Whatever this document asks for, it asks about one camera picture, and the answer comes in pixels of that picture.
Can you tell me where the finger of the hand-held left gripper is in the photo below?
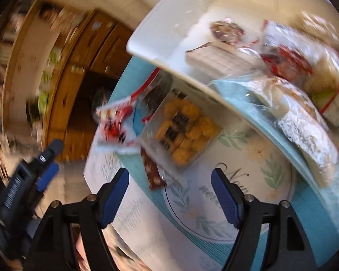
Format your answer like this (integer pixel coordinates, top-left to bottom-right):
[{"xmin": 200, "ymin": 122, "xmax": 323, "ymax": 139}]
[
  {"xmin": 34, "ymin": 139, "xmax": 64, "ymax": 166},
  {"xmin": 35, "ymin": 162, "xmax": 60, "ymax": 193}
]

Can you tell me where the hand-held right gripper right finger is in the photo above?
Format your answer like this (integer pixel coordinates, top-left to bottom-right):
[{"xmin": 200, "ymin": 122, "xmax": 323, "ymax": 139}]
[{"xmin": 211, "ymin": 168, "xmax": 318, "ymax": 271}]

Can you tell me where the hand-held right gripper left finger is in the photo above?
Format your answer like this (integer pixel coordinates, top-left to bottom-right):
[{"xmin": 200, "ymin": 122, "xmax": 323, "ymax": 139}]
[{"xmin": 23, "ymin": 168, "xmax": 130, "ymax": 271}]

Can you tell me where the brown dotted snack packet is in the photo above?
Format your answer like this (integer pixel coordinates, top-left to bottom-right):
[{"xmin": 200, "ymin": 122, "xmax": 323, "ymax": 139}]
[{"xmin": 140, "ymin": 145, "xmax": 168, "ymax": 191}]

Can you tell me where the red and white snack packet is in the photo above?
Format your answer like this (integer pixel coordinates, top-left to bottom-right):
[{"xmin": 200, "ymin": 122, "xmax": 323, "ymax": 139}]
[{"xmin": 94, "ymin": 94, "xmax": 140, "ymax": 156}]

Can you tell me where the clear bag of orange crackers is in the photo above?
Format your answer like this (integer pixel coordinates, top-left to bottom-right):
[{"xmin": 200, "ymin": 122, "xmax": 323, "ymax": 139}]
[{"xmin": 133, "ymin": 70, "xmax": 224, "ymax": 173}]

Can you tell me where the red candy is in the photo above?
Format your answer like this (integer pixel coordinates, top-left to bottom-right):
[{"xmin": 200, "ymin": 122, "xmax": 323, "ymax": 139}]
[{"xmin": 260, "ymin": 20, "xmax": 314, "ymax": 82}]

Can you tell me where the clear bag of rice puffs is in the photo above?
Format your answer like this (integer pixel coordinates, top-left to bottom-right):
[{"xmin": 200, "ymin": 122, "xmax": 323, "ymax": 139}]
[{"xmin": 305, "ymin": 45, "xmax": 339, "ymax": 93}]

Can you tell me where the clear nut ball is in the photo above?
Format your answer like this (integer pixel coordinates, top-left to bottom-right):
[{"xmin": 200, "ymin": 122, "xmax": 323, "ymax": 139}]
[{"xmin": 209, "ymin": 18, "xmax": 246, "ymax": 46}]

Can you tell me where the white plastic bin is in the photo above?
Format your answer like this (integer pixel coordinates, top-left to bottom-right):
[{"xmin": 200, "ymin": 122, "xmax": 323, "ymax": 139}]
[{"xmin": 126, "ymin": 0, "xmax": 339, "ymax": 175}]

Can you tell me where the wooden desk with drawers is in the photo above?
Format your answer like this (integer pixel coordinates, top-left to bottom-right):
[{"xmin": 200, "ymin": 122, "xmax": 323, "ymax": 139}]
[{"xmin": 44, "ymin": 8, "xmax": 142, "ymax": 164}]

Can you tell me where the wooden bookshelf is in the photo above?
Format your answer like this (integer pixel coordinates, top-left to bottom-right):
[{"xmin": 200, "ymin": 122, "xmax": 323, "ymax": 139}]
[{"xmin": 0, "ymin": 0, "xmax": 63, "ymax": 147}]

